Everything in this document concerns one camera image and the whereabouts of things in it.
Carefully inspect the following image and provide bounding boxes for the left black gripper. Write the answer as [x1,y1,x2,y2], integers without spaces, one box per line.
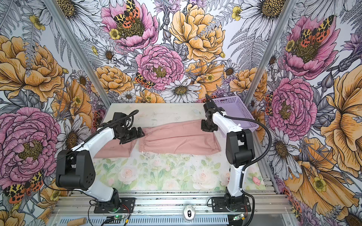
[117,126,145,143]

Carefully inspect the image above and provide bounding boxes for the pink t-shirt with print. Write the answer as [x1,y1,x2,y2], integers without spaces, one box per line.
[94,139,137,159]

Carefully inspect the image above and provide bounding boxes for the pink shorts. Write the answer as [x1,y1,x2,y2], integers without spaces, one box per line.
[139,120,221,155]

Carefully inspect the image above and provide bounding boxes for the lilac plastic laundry basket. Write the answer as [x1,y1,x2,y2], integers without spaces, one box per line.
[214,96,259,132]

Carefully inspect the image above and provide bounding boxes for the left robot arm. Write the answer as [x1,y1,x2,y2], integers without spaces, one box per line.
[55,110,145,213]

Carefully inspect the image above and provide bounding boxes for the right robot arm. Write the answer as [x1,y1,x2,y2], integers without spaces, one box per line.
[201,102,255,212]

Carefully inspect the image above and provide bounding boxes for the green circuit board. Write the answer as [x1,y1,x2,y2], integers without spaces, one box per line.
[105,215,128,224]

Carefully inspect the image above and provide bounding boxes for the round silver button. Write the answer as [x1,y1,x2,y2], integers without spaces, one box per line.
[183,205,196,221]

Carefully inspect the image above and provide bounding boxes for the wooden cork block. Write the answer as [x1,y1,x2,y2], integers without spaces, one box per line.
[67,218,87,226]

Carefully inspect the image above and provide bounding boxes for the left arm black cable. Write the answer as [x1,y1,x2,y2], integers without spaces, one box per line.
[42,109,140,193]

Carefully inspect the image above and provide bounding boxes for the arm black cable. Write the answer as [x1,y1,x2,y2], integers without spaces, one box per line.
[42,109,140,193]
[205,94,272,226]

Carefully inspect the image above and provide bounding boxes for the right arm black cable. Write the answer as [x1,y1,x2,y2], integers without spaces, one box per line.
[205,94,272,226]

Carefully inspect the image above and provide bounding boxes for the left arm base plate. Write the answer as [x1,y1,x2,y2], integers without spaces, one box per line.
[94,197,136,214]

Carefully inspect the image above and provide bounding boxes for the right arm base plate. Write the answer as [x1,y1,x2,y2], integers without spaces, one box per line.
[211,195,252,212]

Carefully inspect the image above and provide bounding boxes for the aluminium front rail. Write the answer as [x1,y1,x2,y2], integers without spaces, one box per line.
[53,191,292,217]

